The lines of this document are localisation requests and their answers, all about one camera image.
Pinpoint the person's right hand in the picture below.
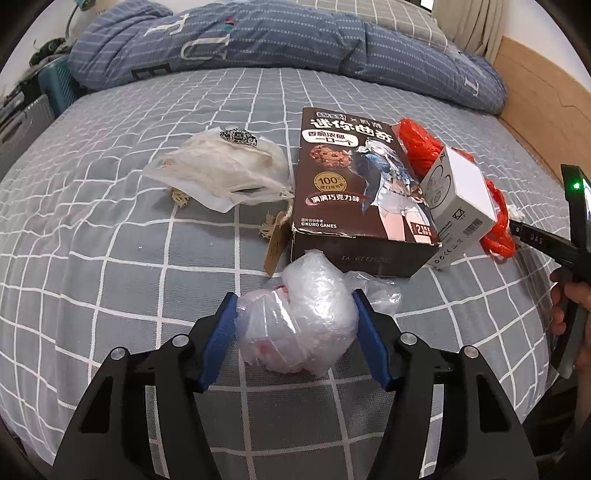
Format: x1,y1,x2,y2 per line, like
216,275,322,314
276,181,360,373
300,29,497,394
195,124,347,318
549,268,591,340

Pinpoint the bed with grey checked sheet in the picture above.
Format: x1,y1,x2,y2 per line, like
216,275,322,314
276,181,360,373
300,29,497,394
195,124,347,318
0,67,591,462

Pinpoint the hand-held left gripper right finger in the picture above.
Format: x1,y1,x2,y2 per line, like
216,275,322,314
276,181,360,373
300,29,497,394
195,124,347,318
352,288,541,480

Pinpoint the grey checked pillow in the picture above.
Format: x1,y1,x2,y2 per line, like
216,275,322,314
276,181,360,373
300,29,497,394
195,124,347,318
295,0,451,49

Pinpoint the blue desk lamp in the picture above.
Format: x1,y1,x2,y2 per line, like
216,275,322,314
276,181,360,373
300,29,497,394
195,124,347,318
65,0,100,40

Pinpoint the wooden headboard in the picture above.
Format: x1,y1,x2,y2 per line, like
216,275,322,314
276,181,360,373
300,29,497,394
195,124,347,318
494,36,591,195

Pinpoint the small white box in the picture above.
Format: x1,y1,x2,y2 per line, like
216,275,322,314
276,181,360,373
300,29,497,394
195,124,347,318
419,147,499,271

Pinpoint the blue striped duvet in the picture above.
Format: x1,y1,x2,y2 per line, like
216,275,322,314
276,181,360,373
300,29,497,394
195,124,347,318
68,0,508,115

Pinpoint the grey suitcase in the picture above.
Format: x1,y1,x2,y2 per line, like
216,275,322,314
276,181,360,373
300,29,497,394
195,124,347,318
0,95,58,153

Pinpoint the dark clutter pile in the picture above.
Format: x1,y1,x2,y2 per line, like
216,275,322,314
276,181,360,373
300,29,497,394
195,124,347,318
28,39,68,65

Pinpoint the clear plastic bag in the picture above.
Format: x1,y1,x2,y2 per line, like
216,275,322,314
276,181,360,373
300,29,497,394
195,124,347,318
235,249,402,374

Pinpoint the beige curtain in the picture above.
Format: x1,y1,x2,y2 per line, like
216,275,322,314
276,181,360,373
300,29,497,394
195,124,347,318
431,0,504,61

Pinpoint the red plastic bag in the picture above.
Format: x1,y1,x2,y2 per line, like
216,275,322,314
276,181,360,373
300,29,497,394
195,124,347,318
397,117,517,259

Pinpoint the brown cookie box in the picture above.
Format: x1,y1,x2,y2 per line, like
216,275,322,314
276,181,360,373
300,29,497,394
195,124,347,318
290,107,441,278

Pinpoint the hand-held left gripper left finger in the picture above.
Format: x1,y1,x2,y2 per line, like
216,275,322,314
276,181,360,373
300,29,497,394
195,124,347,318
51,292,238,480

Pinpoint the white drawstring pouch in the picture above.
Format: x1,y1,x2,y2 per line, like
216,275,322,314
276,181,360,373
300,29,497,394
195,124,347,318
143,127,296,277

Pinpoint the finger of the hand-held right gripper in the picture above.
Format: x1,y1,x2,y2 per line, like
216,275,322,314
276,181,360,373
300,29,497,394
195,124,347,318
508,219,583,267

